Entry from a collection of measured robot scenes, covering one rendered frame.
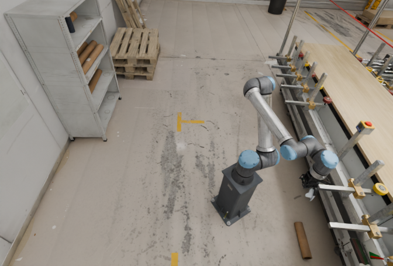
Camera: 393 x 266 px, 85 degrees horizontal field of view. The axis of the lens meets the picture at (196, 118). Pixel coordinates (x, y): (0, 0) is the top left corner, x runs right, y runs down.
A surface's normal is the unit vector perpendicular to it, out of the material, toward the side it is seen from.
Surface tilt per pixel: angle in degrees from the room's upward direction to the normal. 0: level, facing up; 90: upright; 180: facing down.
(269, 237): 0
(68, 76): 90
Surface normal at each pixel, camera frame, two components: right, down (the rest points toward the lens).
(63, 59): 0.04, 0.69
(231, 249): 0.06, -0.72
